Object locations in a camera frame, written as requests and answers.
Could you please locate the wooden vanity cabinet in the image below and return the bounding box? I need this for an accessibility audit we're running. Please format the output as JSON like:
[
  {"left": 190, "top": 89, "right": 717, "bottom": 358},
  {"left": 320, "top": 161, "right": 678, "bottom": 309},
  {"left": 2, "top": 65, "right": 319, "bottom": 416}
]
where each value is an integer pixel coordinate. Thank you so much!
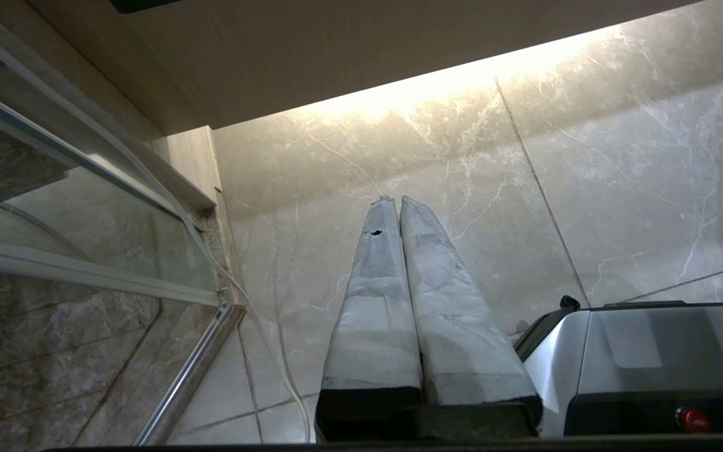
[{"left": 23, "top": 0, "right": 701, "bottom": 211}]

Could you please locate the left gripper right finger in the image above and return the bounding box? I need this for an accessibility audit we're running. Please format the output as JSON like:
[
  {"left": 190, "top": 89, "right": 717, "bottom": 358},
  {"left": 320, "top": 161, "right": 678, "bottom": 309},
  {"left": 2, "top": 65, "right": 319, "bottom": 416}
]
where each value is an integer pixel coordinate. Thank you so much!
[{"left": 400, "top": 195, "right": 544, "bottom": 429}]

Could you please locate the glass shower door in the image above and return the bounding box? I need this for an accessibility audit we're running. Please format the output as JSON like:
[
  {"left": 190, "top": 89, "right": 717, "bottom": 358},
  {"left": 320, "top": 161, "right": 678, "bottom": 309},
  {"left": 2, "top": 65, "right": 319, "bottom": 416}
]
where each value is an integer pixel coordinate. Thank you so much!
[{"left": 0, "top": 13, "right": 247, "bottom": 448}]

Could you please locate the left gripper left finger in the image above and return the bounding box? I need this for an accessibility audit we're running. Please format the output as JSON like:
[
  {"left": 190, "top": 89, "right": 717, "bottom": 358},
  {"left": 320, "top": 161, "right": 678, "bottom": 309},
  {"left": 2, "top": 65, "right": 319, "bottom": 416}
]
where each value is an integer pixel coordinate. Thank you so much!
[{"left": 315, "top": 196, "right": 424, "bottom": 443}]

